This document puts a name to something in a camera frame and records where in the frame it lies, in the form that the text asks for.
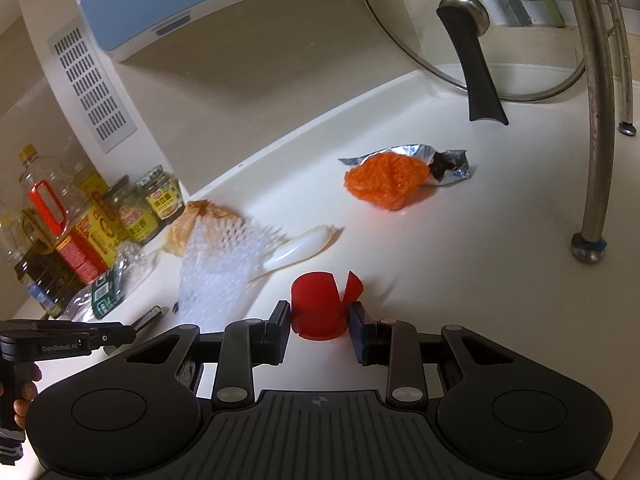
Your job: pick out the crushed clear plastic bottle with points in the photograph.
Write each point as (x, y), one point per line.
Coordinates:
(115, 280)

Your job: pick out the white oblong wrapper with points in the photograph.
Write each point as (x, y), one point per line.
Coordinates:
(300, 247)

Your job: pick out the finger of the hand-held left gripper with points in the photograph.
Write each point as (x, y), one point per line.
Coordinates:
(115, 334)
(149, 317)

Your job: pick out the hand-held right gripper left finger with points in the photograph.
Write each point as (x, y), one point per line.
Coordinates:
(279, 335)

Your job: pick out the yellow oil bottle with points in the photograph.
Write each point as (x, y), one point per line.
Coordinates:
(92, 182)

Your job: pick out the glass pot lid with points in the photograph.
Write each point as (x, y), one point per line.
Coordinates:
(475, 60)

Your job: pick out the metal rack legs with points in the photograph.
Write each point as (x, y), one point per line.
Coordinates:
(597, 135)

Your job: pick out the person's left hand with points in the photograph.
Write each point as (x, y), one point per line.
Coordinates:
(31, 382)

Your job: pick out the orange foam net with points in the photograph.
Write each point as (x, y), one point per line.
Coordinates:
(382, 180)

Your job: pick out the white wall vent grille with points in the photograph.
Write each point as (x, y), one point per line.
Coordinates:
(92, 90)

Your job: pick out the blue white appliance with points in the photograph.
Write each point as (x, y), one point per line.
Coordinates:
(200, 0)

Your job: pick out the brown paper bag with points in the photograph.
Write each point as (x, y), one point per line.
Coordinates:
(187, 230)

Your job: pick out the silver foil wrapper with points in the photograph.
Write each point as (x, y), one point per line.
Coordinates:
(447, 165)

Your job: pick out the white foam net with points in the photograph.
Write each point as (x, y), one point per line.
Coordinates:
(220, 270)

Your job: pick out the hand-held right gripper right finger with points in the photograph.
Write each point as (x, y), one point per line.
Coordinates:
(361, 335)

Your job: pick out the glass jar red label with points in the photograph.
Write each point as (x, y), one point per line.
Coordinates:
(130, 215)

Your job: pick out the red plastic cup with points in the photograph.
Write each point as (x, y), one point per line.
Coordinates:
(317, 305)

